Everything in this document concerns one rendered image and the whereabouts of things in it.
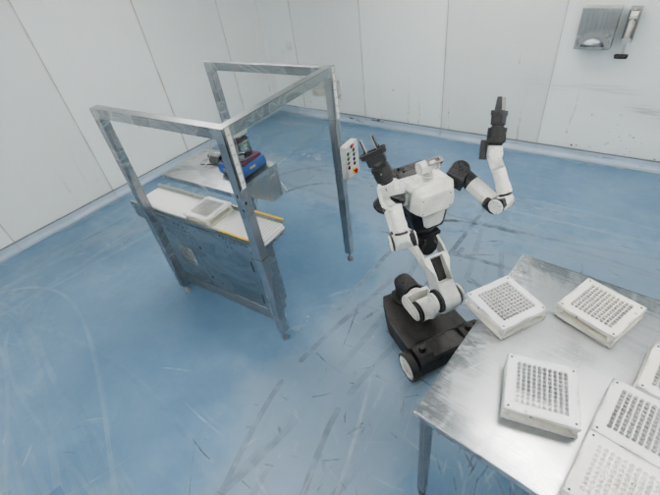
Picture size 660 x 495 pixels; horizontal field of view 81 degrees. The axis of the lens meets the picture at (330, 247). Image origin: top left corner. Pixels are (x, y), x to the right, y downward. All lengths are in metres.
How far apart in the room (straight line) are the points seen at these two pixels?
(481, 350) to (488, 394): 0.20
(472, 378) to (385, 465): 0.93
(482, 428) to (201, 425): 1.78
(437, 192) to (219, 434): 1.94
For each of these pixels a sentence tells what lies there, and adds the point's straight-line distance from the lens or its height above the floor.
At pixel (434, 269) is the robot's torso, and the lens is 2.35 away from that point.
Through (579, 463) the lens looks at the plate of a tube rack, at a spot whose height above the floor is 0.93.
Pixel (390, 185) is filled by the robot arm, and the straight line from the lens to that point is 1.78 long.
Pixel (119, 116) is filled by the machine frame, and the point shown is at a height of 1.62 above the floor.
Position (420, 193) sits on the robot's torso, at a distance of 2.04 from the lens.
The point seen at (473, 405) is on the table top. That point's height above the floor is 0.86.
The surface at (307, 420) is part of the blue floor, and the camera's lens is 2.63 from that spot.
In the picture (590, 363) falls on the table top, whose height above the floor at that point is 0.86.
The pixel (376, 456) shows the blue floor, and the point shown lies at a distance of 2.50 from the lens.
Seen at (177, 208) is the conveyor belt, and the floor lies 0.83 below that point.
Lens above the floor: 2.32
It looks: 39 degrees down
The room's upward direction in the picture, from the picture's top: 9 degrees counter-clockwise
